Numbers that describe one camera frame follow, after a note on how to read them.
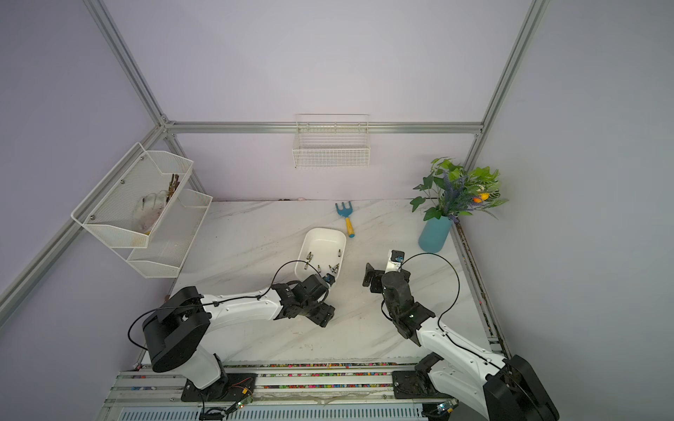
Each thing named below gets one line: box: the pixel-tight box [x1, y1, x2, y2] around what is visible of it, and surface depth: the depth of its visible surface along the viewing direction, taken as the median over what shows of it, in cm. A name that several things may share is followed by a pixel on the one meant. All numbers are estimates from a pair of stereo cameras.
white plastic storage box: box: [294, 227, 347, 282], surface depth 105 cm
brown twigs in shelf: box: [165, 173, 180, 203], surface depth 83 cm
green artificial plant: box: [409, 157, 510, 222], surface depth 83 cm
